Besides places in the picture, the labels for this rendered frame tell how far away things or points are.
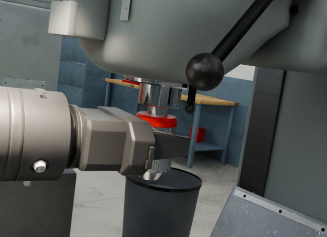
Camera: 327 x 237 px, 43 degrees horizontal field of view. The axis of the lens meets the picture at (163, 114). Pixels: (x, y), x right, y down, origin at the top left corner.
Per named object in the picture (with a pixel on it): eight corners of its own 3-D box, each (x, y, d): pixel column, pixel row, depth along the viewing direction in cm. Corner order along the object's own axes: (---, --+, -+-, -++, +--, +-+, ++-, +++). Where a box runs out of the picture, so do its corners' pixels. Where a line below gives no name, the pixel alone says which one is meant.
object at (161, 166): (171, 165, 49) (177, 123, 49) (168, 175, 45) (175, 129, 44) (133, 159, 50) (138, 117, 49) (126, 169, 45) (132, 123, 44)
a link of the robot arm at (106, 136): (162, 107, 39) (34, 96, 33) (147, 204, 41) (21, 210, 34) (112, 89, 50) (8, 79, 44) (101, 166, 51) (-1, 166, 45)
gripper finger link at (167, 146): (184, 159, 47) (135, 158, 43) (188, 132, 46) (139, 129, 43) (191, 163, 45) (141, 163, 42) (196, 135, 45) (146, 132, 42)
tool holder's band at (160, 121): (177, 123, 49) (178, 115, 49) (175, 129, 44) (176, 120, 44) (138, 117, 49) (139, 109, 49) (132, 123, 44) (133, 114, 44)
